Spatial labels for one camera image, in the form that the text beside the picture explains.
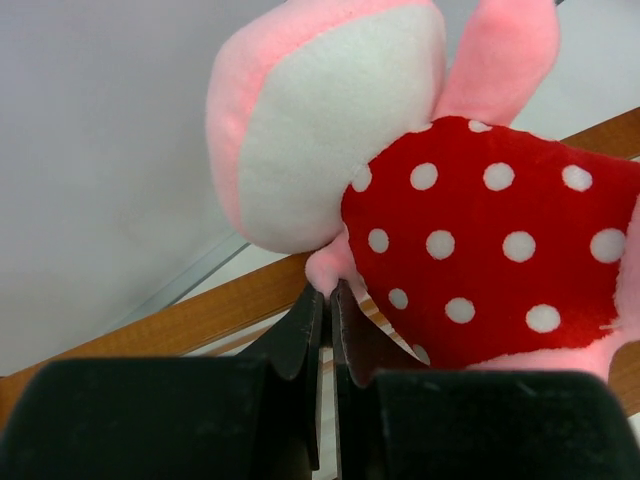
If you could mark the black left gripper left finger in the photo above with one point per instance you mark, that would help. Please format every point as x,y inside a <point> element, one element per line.
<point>253,415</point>

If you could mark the brown wooden shelf rack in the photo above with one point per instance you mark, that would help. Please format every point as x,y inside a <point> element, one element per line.
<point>263,293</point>

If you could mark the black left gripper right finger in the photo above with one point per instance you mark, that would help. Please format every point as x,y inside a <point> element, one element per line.
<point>398,419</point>

